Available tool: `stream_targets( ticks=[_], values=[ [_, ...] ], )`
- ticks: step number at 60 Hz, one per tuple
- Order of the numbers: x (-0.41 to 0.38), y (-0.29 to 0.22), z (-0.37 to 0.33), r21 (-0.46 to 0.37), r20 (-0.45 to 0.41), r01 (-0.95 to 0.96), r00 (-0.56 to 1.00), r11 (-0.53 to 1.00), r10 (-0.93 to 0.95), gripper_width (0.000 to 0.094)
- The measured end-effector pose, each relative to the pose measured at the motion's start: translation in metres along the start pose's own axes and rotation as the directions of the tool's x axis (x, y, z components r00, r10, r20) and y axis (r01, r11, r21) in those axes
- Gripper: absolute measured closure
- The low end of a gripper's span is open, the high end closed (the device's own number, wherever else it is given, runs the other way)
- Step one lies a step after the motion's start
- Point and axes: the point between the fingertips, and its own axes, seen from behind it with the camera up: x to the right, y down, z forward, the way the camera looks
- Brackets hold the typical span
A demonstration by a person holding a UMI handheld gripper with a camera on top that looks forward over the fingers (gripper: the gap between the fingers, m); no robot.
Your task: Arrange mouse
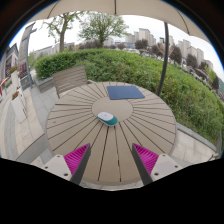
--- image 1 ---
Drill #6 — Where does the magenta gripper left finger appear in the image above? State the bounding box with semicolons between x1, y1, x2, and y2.
42;144;91;185

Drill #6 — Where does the green hedge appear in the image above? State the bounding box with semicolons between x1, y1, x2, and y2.
34;49;224;143

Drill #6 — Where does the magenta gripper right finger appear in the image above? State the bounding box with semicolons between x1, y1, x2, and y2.
132;143;182;185

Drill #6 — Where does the dark umbrella pole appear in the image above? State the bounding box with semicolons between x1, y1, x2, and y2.
156;21;170;98

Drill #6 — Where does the grey slatted outdoor chair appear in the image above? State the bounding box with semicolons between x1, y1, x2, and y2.
52;66;87;95

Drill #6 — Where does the round wooden slatted table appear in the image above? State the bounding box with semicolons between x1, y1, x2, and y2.
46;82;177;185

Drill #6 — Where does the beige patio umbrella canopy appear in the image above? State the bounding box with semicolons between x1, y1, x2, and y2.
29;0;209;42

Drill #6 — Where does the white and teal computer mouse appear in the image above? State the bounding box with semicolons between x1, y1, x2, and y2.
97;112;118;126

